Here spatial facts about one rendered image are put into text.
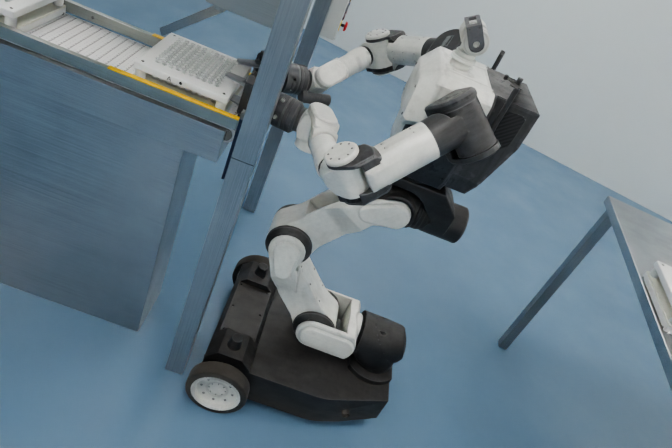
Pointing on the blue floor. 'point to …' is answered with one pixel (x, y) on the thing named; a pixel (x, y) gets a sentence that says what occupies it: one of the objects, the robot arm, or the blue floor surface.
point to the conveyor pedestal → (86, 207)
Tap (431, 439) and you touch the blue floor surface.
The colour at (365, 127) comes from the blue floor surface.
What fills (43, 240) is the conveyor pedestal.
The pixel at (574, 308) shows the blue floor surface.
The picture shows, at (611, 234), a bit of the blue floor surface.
